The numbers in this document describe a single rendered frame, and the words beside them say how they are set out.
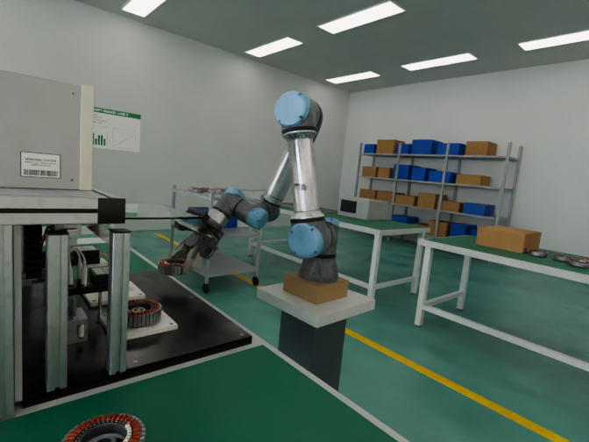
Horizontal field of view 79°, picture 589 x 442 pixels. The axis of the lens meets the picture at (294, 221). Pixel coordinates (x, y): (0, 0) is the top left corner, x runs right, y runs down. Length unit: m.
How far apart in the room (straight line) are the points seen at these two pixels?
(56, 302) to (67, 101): 0.37
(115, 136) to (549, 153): 6.92
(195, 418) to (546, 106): 7.04
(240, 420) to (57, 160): 0.59
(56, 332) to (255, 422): 0.38
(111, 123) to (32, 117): 5.61
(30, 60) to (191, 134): 2.42
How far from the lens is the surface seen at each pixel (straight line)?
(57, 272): 0.74
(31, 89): 0.83
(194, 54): 7.08
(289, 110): 1.18
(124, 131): 6.47
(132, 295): 1.21
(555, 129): 7.21
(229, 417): 0.73
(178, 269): 1.24
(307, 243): 1.14
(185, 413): 0.75
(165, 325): 0.99
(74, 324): 0.95
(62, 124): 0.83
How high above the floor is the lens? 1.19
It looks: 7 degrees down
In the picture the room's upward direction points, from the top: 5 degrees clockwise
